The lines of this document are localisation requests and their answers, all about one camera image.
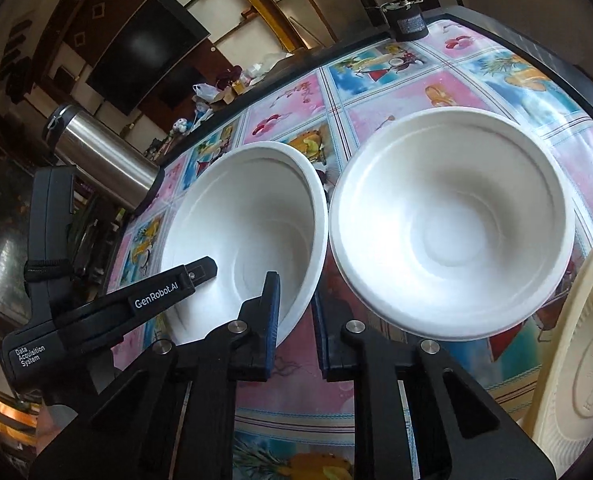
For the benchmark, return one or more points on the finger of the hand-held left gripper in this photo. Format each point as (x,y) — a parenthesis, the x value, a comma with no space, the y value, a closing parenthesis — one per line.
(199,272)

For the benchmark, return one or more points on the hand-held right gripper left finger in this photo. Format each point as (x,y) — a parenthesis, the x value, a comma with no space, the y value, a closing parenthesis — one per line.
(272,320)

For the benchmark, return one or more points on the black cylindrical device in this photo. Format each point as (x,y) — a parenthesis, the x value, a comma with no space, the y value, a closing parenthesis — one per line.
(407,24)

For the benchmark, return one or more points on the black flat television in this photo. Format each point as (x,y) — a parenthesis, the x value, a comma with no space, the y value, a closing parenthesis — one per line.
(146,50)

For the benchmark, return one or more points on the wooden shelf unit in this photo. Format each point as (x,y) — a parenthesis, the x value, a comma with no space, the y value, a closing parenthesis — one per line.
(301,15)

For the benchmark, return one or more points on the stainless steel thermos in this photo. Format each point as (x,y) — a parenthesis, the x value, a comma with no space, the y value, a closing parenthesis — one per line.
(101,157)

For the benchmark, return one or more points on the cream patterned plastic bowl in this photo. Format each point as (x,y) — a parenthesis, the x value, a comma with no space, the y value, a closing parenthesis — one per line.
(586,375)

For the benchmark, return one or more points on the white paper bowl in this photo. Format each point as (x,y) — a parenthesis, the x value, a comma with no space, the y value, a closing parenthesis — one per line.
(451,210)
(236,200)

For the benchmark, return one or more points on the white plastic bag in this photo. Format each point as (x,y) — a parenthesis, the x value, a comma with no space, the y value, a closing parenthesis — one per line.
(206,92)

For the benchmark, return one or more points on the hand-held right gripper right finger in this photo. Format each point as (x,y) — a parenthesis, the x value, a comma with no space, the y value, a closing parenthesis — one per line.
(326,350)

